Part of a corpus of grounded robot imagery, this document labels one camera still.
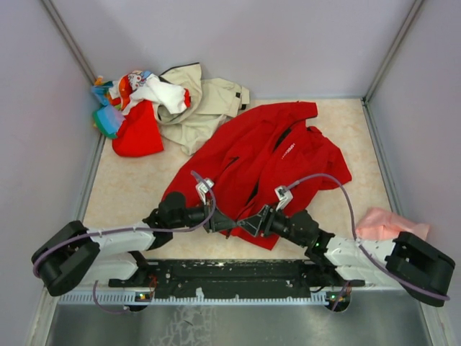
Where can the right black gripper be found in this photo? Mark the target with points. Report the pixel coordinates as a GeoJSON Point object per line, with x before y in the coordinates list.
{"type": "Point", "coordinates": [267, 215]}

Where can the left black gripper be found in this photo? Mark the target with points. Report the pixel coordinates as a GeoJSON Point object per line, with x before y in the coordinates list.
{"type": "Point", "coordinates": [217, 222]}

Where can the red zip jacket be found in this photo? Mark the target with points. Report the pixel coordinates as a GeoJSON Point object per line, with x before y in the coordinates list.
{"type": "Point", "coordinates": [264, 148]}

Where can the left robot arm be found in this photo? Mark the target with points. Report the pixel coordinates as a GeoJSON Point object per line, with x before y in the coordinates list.
{"type": "Point", "coordinates": [67, 258]}

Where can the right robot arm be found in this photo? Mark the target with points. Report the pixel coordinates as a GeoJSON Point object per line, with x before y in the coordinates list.
{"type": "Point", "coordinates": [406, 261]}

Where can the beige jacket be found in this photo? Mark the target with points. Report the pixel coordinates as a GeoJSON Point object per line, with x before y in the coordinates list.
{"type": "Point", "coordinates": [213, 102]}

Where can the red cloth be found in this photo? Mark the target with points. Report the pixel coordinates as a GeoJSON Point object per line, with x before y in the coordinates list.
{"type": "Point", "coordinates": [139, 134]}

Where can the pink cloth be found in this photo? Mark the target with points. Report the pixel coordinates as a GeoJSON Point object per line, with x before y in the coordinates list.
{"type": "Point", "coordinates": [380, 224]}

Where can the colourful striped cloth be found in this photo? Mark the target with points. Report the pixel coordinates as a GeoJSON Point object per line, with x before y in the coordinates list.
{"type": "Point", "coordinates": [107, 119]}

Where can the white printed shirt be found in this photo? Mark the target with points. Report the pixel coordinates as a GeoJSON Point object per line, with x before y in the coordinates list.
{"type": "Point", "coordinates": [139, 86]}

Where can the aluminium frame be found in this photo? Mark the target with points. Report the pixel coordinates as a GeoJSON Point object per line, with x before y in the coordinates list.
{"type": "Point", "coordinates": [380, 311]}

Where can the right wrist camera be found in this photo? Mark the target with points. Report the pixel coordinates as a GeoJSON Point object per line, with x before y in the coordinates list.
{"type": "Point", "coordinates": [284, 196]}

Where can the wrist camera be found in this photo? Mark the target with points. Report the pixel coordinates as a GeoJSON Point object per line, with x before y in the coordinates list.
{"type": "Point", "coordinates": [204, 190]}
{"type": "Point", "coordinates": [284, 196]}

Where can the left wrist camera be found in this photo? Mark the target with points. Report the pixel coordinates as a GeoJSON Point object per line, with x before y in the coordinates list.
{"type": "Point", "coordinates": [204, 190]}

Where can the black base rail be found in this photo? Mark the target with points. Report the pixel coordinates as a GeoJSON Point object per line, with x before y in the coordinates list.
{"type": "Point", "coordinates": [254, 279]}

